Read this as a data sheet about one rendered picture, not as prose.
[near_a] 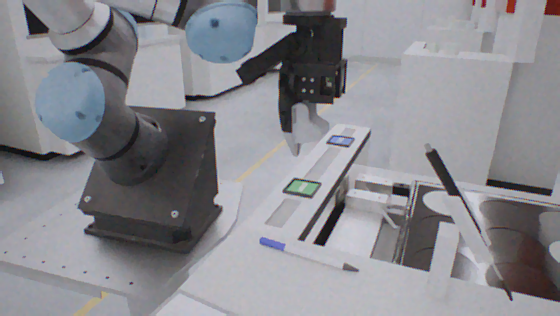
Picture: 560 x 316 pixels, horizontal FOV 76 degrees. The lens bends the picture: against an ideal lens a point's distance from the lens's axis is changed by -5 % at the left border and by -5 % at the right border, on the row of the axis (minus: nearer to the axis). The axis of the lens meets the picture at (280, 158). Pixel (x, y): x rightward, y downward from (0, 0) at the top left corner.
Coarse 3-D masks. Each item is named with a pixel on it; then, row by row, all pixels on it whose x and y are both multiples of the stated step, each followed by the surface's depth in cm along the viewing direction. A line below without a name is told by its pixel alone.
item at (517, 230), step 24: (432, 216) 70; (480, 216) 70; (504, 216) 70; (528, 216) 70; (552, 216) 70; (408, 240) 63; (432, 240) 63; (504, 240) 63; (528, 240) 63; (552, 240) 63; (408, 264) 58; (456, 264) 58; (480, 264) 57; (504, 264) 57; (528, 264) 57; (552, 264) 57; (528, 288) 52; (552, 288) 52
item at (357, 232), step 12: (348, 216) 74; (360, 216) 74; (372, 216) 74; (336, 228) 70; (348, 228) 70; (360, 228) 70; (372, 228) 70; (336, 240) 67; (348, 240) 67; (360, 240) 67; (372, 240) 67; (348, 252) 64; (360, 252) 64; (372, 252) 65
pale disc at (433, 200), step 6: (432, 192) 79; (438, 192) 79; (444, 192) 79; (426, 198) 77; (432, 198) 77; (438, 198) 77; (426, 204) 75; (432, 204) 74; (438, 204) 74; (444, 204) 75; (438, 210) 72; (444, 210) 72; (474, 210) 72
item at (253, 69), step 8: (280, 40) 52; (288, 40) 52; (296, 40) 52; (272, 48) 53; (280, 48) 53; (288, 48) 52; (296, 48) 52; (256, 56) 55; (264, 56) 54; (272, 56) 53; (280, 56) 53; (248, 64) 55; (256, 64) 55; (264, 64) 54; (272, 64) 54; (240, 72) 56; (248, 72) 56; (256, 72) 55; (264, 72) 57; (240, 80) 57; (248, 80) 57; (256, 80) 58
